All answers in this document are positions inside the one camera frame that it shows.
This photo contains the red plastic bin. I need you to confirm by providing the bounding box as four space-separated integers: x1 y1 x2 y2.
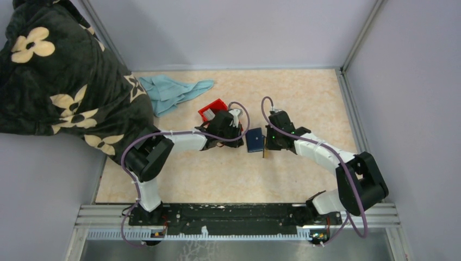
198 98 243 131

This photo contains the navy leather card holder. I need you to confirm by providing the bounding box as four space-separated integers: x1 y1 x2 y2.
245 127 264 153

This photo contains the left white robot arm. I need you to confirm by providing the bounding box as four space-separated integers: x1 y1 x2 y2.
121 109 243 225

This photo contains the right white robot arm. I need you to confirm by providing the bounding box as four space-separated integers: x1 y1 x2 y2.
265 110 389 224

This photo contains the cards stack in bin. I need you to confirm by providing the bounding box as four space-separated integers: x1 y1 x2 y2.
202 109 216 122

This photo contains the light blue cloth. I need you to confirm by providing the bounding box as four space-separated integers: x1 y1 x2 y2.
139 74 215 117

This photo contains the black floral fleece blanket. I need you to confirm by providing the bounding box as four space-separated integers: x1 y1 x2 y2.
1 1 153 163

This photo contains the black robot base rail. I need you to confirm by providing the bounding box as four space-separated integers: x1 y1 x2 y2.
122 203 342 244

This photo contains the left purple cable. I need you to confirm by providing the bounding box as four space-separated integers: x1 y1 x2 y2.
120 101 251 248

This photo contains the purple cable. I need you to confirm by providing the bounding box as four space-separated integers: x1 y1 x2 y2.
260 96 369 246
120 101 251 248

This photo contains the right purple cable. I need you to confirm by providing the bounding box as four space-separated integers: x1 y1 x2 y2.
260 96 369 246

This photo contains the aluminium frame post right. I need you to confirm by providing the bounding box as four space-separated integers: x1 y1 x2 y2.
341 0 388 75

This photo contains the aluminium frame post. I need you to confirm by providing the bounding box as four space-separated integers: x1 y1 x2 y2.
341 0 388 75
79 0 130 69

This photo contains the aluminium frame post left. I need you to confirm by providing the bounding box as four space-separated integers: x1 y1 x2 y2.
79 0 130 69

